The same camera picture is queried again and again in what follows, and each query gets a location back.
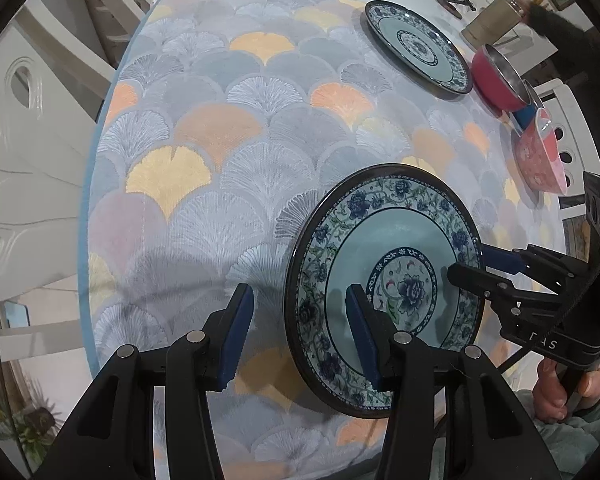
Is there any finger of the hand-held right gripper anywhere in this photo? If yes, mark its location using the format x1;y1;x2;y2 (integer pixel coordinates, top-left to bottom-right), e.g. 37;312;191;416
447;262;566;318
480;244;581;289

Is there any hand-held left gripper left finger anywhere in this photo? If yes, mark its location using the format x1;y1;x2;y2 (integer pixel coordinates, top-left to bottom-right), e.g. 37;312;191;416
35;284;255;480

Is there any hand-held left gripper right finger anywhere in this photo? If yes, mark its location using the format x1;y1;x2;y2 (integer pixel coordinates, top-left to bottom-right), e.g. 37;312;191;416
345;284;563;480

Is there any blue floral ceramic plate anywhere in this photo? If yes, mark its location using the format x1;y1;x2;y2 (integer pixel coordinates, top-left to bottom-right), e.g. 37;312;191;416
364;0;475;96
283;164;486;420

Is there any blue steel-lined bowl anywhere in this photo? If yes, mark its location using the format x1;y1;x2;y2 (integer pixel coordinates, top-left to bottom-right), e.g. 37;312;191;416
509;80;548;136

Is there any red steel-lined bowl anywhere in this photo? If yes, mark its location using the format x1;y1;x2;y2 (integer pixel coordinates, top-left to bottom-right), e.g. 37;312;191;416
471;44;531;113

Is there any person's right forearm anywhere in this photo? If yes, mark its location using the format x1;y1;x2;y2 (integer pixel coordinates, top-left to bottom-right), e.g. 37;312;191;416
525;367;600;480

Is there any person's right hand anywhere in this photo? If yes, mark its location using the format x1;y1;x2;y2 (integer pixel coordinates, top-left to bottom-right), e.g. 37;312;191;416
532;360;600;423

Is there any pink floral bowl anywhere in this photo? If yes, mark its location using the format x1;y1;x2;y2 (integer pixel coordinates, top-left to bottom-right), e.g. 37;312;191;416
511;107;570;195

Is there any fan-patterned table mat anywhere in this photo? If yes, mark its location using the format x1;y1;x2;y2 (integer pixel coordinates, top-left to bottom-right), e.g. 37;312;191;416
77;0;568;480

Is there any green potted plant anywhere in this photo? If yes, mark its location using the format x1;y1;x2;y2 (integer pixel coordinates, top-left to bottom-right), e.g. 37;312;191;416
0;380;61;466

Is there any tan thermos flask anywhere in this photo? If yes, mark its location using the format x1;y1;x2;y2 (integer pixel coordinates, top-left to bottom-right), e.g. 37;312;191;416
461;0;528;47

